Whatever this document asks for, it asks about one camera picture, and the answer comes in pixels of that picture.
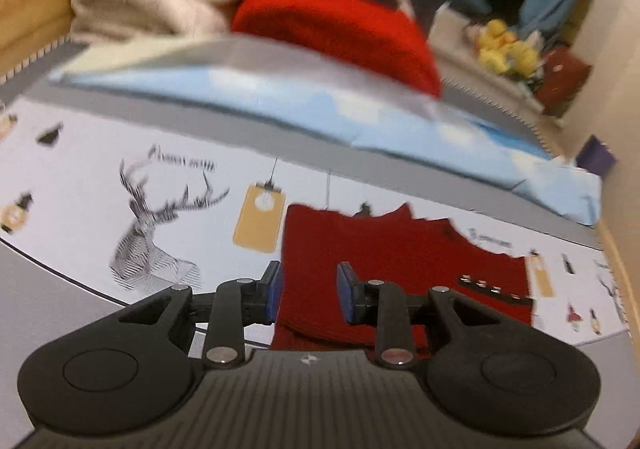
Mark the bright red folded sweater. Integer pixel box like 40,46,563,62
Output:
231,0,442,97

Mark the dark red bag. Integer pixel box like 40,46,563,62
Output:
534,45,592,118

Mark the grey white printed bedsheet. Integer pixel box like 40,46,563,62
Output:
1,42,639,448

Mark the dark red knit garment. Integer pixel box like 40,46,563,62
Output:
271,204,534,351

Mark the purple box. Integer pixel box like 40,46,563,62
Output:
575,135,617,178

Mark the light blue pillow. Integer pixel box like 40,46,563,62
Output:
50,38,602,226

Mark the yellow plush toy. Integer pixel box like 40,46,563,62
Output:
464,19,542,80

